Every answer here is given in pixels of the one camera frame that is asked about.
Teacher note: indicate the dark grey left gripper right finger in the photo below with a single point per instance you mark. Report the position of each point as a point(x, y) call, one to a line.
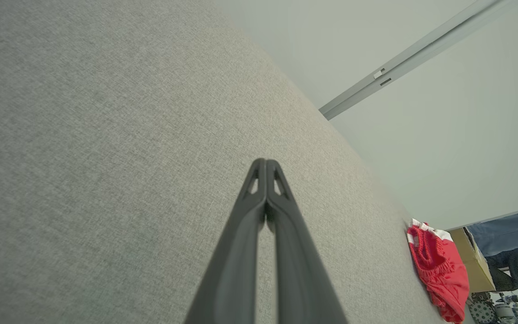
point(297, 279)

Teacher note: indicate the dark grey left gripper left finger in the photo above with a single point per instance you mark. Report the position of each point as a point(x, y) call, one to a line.
point(234, 270)

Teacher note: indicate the red shorts with white trim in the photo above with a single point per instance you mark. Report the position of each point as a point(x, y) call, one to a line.
point(443, 274)

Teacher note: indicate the brown cardboard box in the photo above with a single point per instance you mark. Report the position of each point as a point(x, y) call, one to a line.
point(475, 265)

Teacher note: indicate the grey machine equipment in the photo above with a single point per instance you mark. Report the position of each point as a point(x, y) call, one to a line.
point(484, 311)

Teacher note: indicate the person in blue jeans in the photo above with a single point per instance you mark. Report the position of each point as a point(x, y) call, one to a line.
point(511, 229)

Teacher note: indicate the grey wall panel post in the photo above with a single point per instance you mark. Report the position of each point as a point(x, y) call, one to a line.
point(376, 81)

